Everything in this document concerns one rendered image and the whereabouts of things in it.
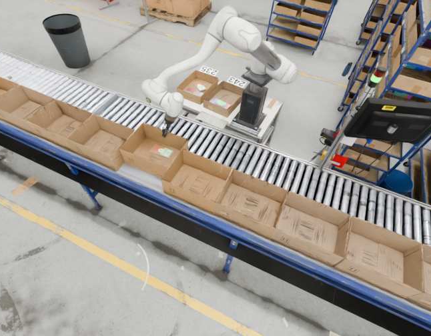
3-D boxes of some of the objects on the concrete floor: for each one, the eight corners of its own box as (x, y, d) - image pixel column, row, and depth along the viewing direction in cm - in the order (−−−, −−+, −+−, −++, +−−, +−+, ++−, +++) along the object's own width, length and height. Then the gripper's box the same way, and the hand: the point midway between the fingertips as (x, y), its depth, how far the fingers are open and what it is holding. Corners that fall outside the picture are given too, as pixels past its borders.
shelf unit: (331, 133, 351) (438, -51, 194) (369, 145, 340) (512, -39, 184) (317, 187, 295) (450, -10, 139) (361, 203, 285) (558, 10, 128)
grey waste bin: (89, 71, 412) (73, 29, 361) (57, 70, 409) (37, 28, 358) (97, 54, 442) (83, 14, 391) (67, 53, 439) (49, 13, 388)
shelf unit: (347, 78, 433) (430, -81, 277) (377, 87, 422) (482, -75, 265) (336, 111, 379) (431, -65, 223) (370, 123, 367) (496, -54, 211)
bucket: (369, 179, 305) (383, 164, 282) (397, 189, 298) (413, 175, 275) (367, 199, 288) (381, 185, 265) (396, 211, 281) (414, 197, 258)
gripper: (170, 125, 172) (163, 144, 192) (180, 114, 180) (172, 133, 199) (160, 119, 172) (155, 139, 191) (171, 108, 179) (164, 127, 199)
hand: (165, 133), depth 192 cm, fingers closed
